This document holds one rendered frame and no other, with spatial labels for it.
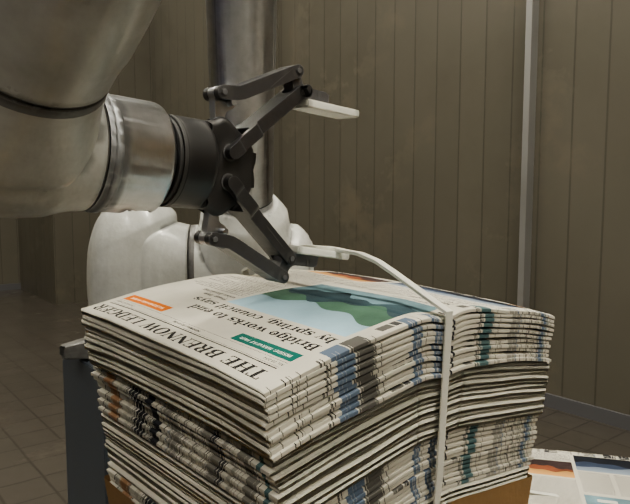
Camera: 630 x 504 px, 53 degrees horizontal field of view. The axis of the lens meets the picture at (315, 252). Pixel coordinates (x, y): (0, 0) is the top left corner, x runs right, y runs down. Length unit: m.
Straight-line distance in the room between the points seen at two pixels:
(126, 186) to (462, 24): 4.12
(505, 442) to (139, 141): 0.46
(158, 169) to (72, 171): 0.07
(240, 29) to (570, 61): 3.21
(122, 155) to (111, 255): 0.65
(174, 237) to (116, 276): 0.11
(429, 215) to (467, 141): 0.59
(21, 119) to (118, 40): 0.07
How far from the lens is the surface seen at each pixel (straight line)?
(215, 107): 0.56
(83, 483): 1.26
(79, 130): 0.43
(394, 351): 0.51
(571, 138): 3.95
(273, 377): 0.44
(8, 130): 0.41
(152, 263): 1.10
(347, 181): 5.16
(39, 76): 0.39
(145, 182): 0.48
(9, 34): 0.37
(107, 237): 1.12
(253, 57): 0.96
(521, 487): 0.75
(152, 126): 0.49
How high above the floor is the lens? 1.29
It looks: 5 degrees down
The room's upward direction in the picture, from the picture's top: straight up
